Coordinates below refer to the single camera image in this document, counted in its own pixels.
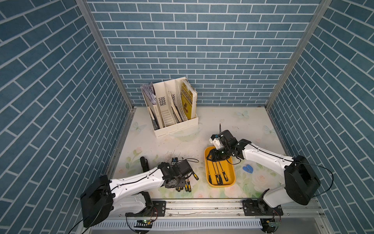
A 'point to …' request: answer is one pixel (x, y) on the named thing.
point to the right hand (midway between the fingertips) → (209, 158)
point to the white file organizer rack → (165, 102)
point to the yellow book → (189, 98)
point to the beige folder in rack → (174, 107)
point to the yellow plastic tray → (221, 173)
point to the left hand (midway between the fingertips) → (184, 185)
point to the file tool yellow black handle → (216, 175)
